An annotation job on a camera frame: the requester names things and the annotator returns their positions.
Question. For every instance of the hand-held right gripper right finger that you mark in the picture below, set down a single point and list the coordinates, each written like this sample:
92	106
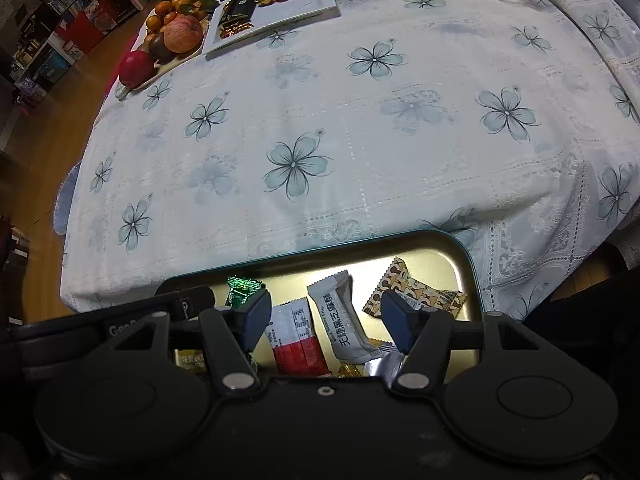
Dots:
397	320

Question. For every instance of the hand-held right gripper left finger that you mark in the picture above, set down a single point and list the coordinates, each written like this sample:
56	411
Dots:
255	317

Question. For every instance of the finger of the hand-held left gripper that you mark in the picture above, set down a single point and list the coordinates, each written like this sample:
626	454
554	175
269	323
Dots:
192	300

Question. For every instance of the green foil candy packet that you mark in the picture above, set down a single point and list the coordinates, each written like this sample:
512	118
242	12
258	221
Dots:
240	290

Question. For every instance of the brown patterned snack packet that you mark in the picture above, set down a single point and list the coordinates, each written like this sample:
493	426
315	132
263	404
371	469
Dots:
430	295

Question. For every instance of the red white snack packet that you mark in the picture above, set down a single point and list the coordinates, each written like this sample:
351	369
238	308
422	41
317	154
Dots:
295	340

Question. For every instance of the silver yellow snack packet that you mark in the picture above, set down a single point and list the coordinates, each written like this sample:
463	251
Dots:
382	364

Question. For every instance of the white grey snack packet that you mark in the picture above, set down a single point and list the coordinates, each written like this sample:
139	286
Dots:
340	320

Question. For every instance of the yellow green snack packet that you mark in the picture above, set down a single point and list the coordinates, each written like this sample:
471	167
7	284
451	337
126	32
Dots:
190	361

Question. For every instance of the gold metal tin tray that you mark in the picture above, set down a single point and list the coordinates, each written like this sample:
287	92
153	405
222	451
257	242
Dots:
435	265

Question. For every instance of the gold yellow candy packet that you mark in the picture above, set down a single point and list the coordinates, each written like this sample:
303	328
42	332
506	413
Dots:
350	371

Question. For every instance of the pale blue stool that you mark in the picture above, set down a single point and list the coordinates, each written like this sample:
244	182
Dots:
65	200

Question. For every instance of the white floral tablecloth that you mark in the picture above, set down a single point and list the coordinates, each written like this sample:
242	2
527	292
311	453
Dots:
400	160

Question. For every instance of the white remote control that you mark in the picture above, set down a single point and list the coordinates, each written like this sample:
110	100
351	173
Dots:
121	92

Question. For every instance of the red apple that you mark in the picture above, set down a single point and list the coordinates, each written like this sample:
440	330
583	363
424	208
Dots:
136	69

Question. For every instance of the yellow fruit tray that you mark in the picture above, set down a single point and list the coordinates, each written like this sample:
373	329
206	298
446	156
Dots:
165	62

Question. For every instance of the pink yellow apple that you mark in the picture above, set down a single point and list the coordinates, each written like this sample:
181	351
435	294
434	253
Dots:
183	34

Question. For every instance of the pile of mandarins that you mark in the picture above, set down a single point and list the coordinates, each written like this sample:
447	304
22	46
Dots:
170	12

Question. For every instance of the black chocolate bar packet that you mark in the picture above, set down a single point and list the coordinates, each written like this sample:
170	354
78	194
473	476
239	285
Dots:
238	7

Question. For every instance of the white rectangular plate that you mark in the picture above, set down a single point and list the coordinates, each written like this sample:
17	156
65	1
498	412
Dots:
295	15

